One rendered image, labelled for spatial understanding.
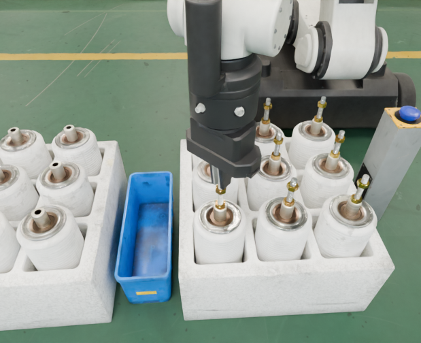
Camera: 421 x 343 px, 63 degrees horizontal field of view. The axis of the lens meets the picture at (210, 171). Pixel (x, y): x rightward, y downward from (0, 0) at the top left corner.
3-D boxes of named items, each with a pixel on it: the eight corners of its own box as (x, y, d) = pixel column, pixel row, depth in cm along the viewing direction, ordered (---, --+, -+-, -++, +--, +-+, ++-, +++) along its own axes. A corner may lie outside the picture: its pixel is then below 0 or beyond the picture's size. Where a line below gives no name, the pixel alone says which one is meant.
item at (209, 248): (186, 272, 73) (181, 220, 60) (214, 242, 78) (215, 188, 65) (222, 299, 68) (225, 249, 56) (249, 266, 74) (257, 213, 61)
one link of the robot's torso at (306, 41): (278, -4, 119) (314, 26, 80) (335, -4, 119) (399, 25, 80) (273, 42, 128) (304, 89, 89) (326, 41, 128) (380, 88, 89)
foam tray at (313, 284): (183, 186, 100) (180, 139, 88) (315, 182, 102) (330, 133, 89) (183, 321, 72) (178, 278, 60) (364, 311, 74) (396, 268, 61)
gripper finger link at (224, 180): (216, 190, 53) (217, 160, 49) (228, 178, 55) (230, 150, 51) (224, 194, 53) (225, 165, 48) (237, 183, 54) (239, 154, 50)
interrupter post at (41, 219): (39, 218, 61) (32, 207, 58) (53, 218, 61) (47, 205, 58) (35, 230, 59) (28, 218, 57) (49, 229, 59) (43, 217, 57)
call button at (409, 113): (393, 113, 73) (397, 105, 72) (411, 113, 73) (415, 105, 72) (402, 124, 70) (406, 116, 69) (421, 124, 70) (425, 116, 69)
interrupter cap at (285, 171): (298, 166, 70) (298, 163, 70) (281, 188, 66) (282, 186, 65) (265, 152, 73) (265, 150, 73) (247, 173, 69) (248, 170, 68)
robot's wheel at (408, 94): (364, 111, 128) (383, 61, 114) (377, 111, 128) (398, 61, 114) (384, 145, 114) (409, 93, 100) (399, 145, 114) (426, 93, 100)
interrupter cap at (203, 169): (192, 182, 67) (192, 179, 67) (201, 156, 72) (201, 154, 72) (230, 188, 66) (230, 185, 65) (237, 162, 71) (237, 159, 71)
